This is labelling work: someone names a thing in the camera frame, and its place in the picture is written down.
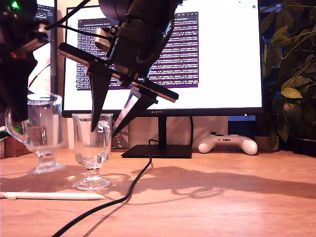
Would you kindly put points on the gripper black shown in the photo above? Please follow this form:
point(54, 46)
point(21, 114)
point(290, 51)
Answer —
point(133, 49)

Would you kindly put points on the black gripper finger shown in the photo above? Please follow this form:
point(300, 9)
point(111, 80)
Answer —
point(14, 84)

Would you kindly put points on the small footed glass cup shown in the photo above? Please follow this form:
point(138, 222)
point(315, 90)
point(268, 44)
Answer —
point(47, 138)
point(84, 148)

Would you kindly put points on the white pen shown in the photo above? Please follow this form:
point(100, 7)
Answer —
point(61, 196)

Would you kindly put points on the black monitor with code window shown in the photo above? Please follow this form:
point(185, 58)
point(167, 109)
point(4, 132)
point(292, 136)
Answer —
point(44, 69)

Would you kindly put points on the leaf patterned box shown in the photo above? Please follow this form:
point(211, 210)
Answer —
point(122, 140)

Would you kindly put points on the green packet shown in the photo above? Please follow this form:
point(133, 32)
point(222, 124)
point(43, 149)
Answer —
point(16, 129)

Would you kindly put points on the brown cardboard box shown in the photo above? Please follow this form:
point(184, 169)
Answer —
point(14, 151)

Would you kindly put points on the black Huawei computer monitor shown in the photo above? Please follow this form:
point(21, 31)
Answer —
point(222, 61)

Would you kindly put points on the white game controller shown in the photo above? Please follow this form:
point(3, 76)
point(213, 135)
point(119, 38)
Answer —
point(227, 142)

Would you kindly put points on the beige plant pot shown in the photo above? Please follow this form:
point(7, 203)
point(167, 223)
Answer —
point(261, 143)

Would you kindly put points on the green leafy houseplant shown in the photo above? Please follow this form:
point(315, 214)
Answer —
point(291, 92)

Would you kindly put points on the pale grey camera box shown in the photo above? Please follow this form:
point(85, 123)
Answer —
point(102, 39)

